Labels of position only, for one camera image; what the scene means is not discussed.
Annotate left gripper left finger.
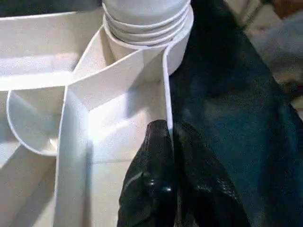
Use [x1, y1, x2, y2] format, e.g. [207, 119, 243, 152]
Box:
[117, 119, 177, 227]

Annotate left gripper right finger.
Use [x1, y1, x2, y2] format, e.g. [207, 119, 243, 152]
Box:
[174, 122, 251, 227]

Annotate white plastic table top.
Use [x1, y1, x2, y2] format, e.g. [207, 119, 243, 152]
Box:
[0, 9, 195, 227]

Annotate white plastic table leg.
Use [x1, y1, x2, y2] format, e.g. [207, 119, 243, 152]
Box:
[101, 0, 193, 47]

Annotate black mat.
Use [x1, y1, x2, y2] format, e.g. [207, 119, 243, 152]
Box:
[169, 0, 303, 227]

